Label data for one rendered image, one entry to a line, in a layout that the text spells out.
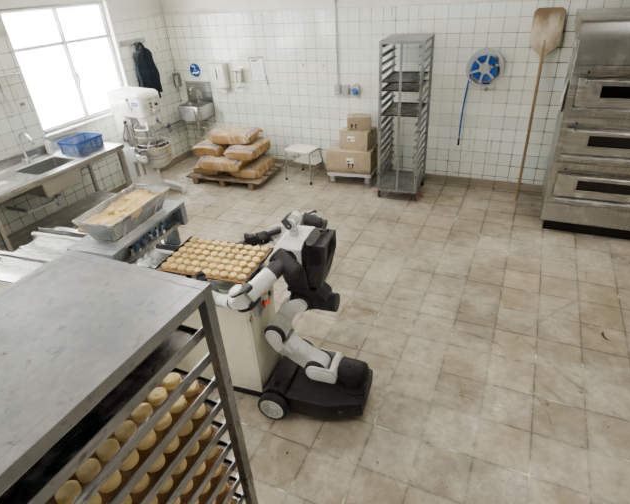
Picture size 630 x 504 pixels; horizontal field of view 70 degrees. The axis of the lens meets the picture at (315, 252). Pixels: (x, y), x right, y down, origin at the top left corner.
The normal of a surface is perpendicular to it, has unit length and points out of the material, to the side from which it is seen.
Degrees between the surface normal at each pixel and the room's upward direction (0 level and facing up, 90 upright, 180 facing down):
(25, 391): 0
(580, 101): 90
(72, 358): 0
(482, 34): 90
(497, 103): 90
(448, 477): 0
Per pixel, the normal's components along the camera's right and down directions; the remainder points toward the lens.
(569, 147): -0.41, 0.49
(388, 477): -0.06, -0.85
